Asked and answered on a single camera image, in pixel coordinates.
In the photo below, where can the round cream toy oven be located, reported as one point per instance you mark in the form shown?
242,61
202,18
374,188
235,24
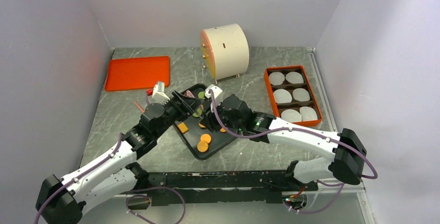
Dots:
225,50

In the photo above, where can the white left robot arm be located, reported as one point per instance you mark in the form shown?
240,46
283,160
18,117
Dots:
67,199

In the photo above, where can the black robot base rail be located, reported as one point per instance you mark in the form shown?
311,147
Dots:
270,186

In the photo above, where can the white paper cup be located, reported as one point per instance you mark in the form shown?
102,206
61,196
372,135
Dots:
301,95
308,114
276,78
282,96
294,78
291,115

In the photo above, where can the orange cookie box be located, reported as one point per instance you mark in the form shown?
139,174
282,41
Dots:
296,105

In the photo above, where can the orange flat tray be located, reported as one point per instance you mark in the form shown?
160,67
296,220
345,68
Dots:
137,73

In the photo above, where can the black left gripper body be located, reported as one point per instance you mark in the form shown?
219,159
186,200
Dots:
173,112

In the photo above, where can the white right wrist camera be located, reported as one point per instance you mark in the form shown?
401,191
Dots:
214,92

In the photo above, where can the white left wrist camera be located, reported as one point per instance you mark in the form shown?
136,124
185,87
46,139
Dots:
160,92

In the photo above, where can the square waffle cookie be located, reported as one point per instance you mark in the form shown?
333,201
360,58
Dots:
183,128

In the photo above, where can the white paper cup middle left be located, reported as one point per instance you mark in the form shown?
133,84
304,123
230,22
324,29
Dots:
282,96

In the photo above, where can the white paper cup back left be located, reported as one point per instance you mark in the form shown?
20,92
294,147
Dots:
276,78

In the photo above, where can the black baking tray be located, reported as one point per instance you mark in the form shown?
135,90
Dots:
192,138

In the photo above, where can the white paper cup front right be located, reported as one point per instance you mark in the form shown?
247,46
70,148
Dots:
308,114

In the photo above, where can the white paper cup back right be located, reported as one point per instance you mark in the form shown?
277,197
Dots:
294,78

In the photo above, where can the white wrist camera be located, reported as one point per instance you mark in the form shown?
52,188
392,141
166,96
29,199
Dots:
160,92
214,92

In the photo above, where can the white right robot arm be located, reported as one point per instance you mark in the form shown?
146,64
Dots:
341,154

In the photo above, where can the green sandwich cookie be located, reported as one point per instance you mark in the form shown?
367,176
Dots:
198,113

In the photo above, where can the white paper cup front left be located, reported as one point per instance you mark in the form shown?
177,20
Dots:
291,115

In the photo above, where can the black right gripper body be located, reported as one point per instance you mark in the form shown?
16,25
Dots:
236,125

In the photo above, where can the white paper cup middle right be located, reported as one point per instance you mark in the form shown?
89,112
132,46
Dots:
301,95

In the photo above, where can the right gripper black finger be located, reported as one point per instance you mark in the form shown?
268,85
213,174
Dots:
209,107
209,120

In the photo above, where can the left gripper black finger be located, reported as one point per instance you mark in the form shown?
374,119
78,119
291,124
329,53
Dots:
187,102
188,112

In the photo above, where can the round orange cookie front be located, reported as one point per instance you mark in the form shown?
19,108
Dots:
202,146

